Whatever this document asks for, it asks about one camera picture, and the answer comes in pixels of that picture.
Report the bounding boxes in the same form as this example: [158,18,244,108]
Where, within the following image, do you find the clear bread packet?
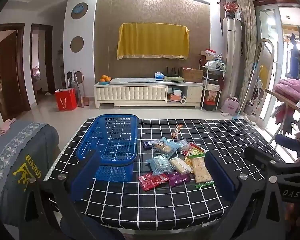
[154,138,179,155]

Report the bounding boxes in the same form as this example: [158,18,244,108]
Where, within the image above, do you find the grey chair cover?
[0,121,60,230]

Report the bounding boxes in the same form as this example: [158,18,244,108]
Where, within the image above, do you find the arched standing mirror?
[250,39,277,124]

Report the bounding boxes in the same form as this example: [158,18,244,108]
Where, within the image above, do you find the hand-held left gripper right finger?
[204,151,290,240]

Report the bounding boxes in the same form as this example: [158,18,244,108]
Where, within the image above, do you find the red white box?
[200,48,217,61]

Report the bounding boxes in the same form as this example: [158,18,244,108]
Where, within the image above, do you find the broom with dustpan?
[74,68,90,108]

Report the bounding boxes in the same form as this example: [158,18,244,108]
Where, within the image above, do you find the standing air conditioner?
[222,17,243,103]

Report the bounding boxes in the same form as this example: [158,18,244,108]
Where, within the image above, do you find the stacked boxes in cabinet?
[168,87,182,103]

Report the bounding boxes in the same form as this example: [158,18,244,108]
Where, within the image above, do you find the orange striped snack stick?
[171,124,183,139]

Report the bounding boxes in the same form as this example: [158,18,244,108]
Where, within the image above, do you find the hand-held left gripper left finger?
[22,149,102,240]

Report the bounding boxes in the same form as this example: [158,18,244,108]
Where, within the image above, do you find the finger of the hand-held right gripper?
[274,133,300,161]
[244,146,289,174]

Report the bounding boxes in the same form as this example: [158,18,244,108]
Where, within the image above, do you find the grey flat board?
[109,78,157,84]

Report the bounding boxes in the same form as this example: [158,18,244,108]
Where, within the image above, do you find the orange snack packet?
[184,156,194,173]

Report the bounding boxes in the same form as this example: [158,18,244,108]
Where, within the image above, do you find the red yellow packet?
[182,142,206,158]

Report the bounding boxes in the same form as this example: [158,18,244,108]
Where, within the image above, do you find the white metal rack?
[200,60,226,111]

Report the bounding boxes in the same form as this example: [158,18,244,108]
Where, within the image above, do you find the patterned curtain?
[237,0,258,110]

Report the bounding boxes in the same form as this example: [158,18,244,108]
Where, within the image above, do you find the hanging clothes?
[289,27,300,79]

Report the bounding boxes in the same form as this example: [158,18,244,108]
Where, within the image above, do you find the white cabinet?
[93,77,204,109]

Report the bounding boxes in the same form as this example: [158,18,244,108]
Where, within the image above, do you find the small clear snack packet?
[176,140,190,154]

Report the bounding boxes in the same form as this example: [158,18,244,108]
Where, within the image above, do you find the cream biscuit packet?
[169,157,192,174]

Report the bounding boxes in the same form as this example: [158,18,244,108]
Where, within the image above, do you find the pink bag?
[220,95,240,115]

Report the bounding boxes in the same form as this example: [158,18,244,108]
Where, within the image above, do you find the brown cardboard box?
[181,67,204,82]

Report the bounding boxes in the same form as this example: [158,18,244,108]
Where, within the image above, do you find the blue round wall plate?
[71,2,88,20]

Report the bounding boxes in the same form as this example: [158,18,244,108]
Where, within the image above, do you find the pink blanket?
[274,78,300,103]

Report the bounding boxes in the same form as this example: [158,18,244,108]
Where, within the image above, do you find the red paper bag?
[54,88,78,111]

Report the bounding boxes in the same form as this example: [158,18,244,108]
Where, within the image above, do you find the blue plastic basket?
[76,114,140,182]

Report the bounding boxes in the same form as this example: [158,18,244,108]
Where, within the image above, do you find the blue mop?
[231,62,260,120]

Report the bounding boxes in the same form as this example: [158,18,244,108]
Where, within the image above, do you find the brown door frame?
[0,23,32,120]
[30,24,56,98]

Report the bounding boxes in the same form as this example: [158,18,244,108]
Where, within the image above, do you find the green edged cracker packet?
[190,156,214,188]

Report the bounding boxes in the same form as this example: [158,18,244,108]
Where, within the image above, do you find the light blue bread packet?
[146,154,174,176]

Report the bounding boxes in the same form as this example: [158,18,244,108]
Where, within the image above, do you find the yellow cloth cover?
[116,22,190,61]

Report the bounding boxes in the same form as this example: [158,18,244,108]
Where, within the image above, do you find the red candy packet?
[138,173,169,192]

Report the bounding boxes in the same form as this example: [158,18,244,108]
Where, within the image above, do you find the pink cloth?
[0,117,17,137]

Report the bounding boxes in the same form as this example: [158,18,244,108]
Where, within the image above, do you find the black checked tablecloth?
[44,117,285,230]

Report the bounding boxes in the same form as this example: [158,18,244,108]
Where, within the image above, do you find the purple snack packet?
[167,172,191,187]

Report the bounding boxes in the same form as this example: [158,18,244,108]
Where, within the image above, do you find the black router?
[166,66,179,78]

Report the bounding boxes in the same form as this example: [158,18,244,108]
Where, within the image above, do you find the red flower vase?
[222,1,239,18]

